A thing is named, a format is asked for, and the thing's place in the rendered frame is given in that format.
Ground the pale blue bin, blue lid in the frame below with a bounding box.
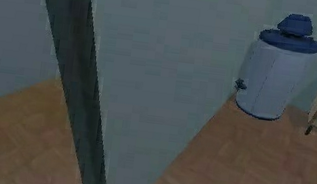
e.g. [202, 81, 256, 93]
[230, 7, 317, 127]

